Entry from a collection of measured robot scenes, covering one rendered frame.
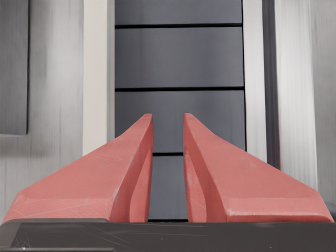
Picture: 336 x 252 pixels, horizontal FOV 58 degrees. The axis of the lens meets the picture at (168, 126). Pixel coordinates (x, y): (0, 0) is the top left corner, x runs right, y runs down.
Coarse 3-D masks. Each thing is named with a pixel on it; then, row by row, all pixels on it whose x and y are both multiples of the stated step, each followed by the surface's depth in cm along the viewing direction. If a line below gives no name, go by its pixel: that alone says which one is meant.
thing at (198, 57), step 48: (144, 0) 18; (192, 0) 18; (240, 0) 18; (144, 48) 18; (192, 48) 18; (240, 48) 18; (144, 96) 18; (192, 96) 18; (240, 96) 18; (240, 144) 18
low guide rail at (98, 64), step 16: (96, 0) 15; (112, 0) 16; (96, 16) 15; (112, 16) 16; (96, 32) 15; (112, 32) 16; (96, 48) 15; (112, 48) 16; (96, 64) 14; (112, 64) 16; (96, 80) 14; (112, 80) 16; (96, 96) 14; (112, 96) 16; (96, 112) 14; (112, 112) 16; (96, 128) 14; (112, 128) 16; (96, 144) 14
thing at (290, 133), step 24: (264, 0) 11; (288, 0) 10; (264, 24) 11; (288, 24) 10; (264, 48) 11; (288, 48) 10; (264, 72) 11; (288, 72) 10; (312, 72) 10; (288, 96) 10; (312, 96) 10; (288, 120) 10; (312, 120) 10; (288, 144) 10; (312, 144) 10; (288, 168) 9; (312, 168) 9
